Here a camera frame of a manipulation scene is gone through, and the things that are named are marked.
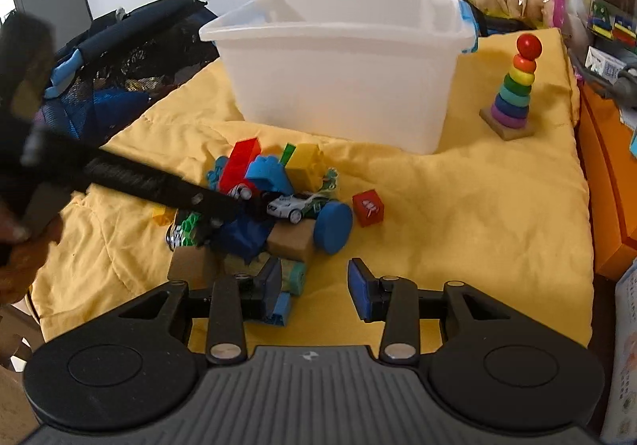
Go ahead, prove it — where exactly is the plain wooden block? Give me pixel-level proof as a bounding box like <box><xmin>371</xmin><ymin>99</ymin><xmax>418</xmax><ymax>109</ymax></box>
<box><xmin>267</xmin><ymin>219</ymin><xmax>317</xmax><ymax>264</ymax></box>
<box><xmin>166</xmin><ymin>246</ymin><xmax>220</xmax><ymax>289</ymax></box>

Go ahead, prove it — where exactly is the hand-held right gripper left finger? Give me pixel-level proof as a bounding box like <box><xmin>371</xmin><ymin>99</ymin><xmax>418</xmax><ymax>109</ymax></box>
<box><xmin>119</xmin><ymin>256</ymin><xmax>284</xmax><ymax>366</ymax></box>

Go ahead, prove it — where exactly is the light blue building brick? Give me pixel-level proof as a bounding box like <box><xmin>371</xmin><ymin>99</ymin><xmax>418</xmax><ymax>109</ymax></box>
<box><xmin>259</xmin><ymin>293</ymin><xmax>292</xmax><ymax>327</ymax></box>

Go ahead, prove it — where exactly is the dark blue mesh playpen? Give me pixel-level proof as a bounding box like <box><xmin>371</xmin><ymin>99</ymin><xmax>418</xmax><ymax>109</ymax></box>
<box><xmin>42</xmin><ymin>0</ymin><xmax>222</xmax><ymax>147</ymax></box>

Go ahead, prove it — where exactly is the orange cabinet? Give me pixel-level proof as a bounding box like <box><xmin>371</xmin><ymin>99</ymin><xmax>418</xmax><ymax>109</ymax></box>
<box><xmin>577</xmin><ymin>82</ymin><xmax>637</xmax><ymax>281</ymax></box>

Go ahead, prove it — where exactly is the person's left hand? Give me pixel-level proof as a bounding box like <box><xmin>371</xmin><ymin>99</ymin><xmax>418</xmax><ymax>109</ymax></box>
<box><xmin>0</xmin><ymin>206</ymin><xmax>65</xmax><ymax>307</ymax></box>

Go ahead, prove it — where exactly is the pink plastic toy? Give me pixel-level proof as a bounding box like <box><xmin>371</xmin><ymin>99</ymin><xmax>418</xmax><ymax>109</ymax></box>
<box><xmin>545</xmin><ymin>0</ymin><xmax>571</xmax><ymax>30</ymax></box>

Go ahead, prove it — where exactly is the blue gear toy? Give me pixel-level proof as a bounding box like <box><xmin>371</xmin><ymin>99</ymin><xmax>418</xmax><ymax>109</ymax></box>
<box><xmin>206</xmin><ymin>156</ymin><xmax>232</xmax><ymax>189</ymax></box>

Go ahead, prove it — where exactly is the teal cylinder block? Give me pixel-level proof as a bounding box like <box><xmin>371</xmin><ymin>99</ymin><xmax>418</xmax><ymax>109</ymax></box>
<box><xmin>281</xmin><ymin>260</ymin><xmax>307</xmax><ymax>297</ymax></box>

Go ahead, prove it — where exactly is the rainbow ring stacking toy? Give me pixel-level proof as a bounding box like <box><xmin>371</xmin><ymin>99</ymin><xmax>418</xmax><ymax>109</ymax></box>
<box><xmin>479</xmin><ymin>33</ymin><xmax>543</xmax><ymax>141</ymax></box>

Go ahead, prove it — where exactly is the red picture cube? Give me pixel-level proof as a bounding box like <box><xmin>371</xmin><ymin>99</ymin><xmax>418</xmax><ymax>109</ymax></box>
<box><xmin>352</xmin><ymin>189</ymin><xmax>385</xmax><ymax>229</ymax></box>

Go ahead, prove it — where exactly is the grey refrigerator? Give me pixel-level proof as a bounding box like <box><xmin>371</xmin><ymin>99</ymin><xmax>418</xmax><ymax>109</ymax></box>
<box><xmin>10</xmin><ymin>0</ymin><xmax>94</xmax><ymax>50</ymax></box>

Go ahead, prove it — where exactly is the blue airplane disc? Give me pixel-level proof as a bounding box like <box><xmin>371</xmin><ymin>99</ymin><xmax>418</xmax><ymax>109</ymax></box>
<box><xmin>313</xmin><ymin>202</ymin><xmax>354</xmax><ymax>254</ymax></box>

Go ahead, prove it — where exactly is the yellow blanket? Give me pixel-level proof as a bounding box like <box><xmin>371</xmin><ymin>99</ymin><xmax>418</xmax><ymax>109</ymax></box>
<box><xmin>30</xmin><ymin>27</ymin><xmax>595</xmax><ymax>356</ymax></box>

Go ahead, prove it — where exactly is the red building brick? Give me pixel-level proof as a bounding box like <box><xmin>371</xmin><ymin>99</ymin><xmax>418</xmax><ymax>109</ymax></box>
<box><xmin>219</xmin><ymin>137</ymin><xmax>263</xmax><ymax>192</ymax></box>

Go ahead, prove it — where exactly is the dark blue arch block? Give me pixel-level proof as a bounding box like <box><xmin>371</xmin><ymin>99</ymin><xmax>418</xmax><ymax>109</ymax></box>
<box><xmin>214</xmin><ymin>219</ymin><xmax>274</xmax><ymax>262</ymax></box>

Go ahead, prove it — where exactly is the white toy car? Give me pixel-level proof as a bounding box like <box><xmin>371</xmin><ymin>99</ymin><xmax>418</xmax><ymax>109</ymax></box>
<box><xmin>266</xmin><ymin>193</ymin><xmax>319</xmax><ymax>225</ymax></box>

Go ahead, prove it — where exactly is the white plastic storage bin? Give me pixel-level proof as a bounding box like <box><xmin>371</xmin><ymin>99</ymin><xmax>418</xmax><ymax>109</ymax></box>
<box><xmin>199</xmin><ymin>0</ymin><xmax>481</xmax><ymax>156</ymax></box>

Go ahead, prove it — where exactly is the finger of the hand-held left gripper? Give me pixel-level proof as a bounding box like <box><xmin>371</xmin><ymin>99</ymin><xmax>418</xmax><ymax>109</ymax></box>
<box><xmin>84</xmin><ymin>154</ymin><xmax>272</xmax><ymax>247</ymax></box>

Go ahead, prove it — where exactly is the wooden chair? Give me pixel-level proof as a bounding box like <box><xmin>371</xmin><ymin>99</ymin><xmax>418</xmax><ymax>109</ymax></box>
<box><xmin>0</xmin><ymin>296</ymin><xmax>45</xmax><ymax>445</ymax></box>

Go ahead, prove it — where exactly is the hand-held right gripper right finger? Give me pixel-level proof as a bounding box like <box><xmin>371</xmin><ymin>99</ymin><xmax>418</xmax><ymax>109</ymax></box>
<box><xmin>347</xmin><ymin>257</ymin><xmax>498</xmax><ymax>366</ymax></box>

